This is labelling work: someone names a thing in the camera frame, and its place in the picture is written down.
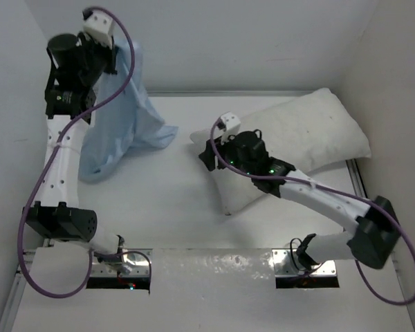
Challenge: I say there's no metal base plate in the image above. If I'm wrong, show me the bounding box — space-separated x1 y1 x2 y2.
272 248 338 279
91 248 153 278

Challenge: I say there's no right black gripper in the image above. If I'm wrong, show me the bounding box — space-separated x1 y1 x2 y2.
200 128 255 177

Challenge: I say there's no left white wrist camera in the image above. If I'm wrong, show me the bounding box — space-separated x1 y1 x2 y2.
82 10 114 49

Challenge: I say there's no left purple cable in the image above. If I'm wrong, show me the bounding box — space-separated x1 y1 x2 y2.
17 6 153 299

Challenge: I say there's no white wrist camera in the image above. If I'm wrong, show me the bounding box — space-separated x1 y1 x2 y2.
82 10 114 49
216 112 241 144

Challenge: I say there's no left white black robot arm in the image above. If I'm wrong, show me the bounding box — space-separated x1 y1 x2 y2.
26 32 121 255

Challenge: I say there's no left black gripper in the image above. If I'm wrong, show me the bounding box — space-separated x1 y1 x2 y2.
78 33 119 87

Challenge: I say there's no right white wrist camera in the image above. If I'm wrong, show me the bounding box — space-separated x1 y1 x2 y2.
216 112 241 144

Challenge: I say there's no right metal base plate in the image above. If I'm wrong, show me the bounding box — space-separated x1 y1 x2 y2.
272 248 338 279

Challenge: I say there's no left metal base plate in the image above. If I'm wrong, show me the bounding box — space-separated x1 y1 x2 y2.
91 248 153 278

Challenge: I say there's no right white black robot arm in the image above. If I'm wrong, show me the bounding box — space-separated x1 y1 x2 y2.
199 129 400 270

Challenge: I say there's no white pillow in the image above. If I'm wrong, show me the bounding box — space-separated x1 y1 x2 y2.
189 87 372 216

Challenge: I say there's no light blue pillowcase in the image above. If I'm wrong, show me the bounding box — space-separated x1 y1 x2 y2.
78 42 178 183

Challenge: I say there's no aluminium table frame rail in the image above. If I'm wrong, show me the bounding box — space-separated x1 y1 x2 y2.
0 90 371 332

